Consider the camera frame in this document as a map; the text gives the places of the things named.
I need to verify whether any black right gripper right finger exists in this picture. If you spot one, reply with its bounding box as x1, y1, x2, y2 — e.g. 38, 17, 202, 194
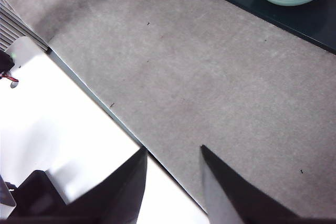
201, 144, 336, 224

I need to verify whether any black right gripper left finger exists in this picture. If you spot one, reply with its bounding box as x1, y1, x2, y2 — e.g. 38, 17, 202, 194
60, 148, 148, 224

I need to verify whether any pale grey flat plate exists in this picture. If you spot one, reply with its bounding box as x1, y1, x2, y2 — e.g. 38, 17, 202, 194
0, 175, 17, 208

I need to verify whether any black rectangular tray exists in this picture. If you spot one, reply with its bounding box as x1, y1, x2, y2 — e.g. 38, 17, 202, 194
211, 0, 336, 56

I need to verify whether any grey ribbed panel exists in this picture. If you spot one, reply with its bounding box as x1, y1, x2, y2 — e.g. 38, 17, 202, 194
0, 0, 50, 51

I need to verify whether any red thin cable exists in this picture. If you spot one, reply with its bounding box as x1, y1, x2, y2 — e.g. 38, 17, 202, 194
1, 74, 19, 83

